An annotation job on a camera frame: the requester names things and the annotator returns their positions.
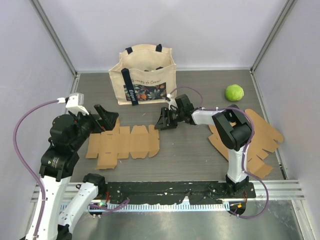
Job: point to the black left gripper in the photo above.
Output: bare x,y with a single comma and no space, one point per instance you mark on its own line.
106,115

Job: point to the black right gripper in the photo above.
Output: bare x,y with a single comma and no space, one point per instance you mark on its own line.
163,124

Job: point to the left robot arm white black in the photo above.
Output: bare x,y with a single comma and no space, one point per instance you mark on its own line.
67,134

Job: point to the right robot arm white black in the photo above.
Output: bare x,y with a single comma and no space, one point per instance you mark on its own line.
233,127

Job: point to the spare brown cardboard box blank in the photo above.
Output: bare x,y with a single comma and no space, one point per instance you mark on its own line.
265,141

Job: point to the beige canvas tote bag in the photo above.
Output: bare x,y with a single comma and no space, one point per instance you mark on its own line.
144,74

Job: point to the green cabbage ball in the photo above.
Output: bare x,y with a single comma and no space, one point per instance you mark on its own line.
234,93

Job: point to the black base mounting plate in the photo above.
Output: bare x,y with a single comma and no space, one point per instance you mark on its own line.
174,192

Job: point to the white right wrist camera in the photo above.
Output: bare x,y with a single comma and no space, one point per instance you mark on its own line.
172,105

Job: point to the slotted cable duct strip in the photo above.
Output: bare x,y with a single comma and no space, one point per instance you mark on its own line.
183,207

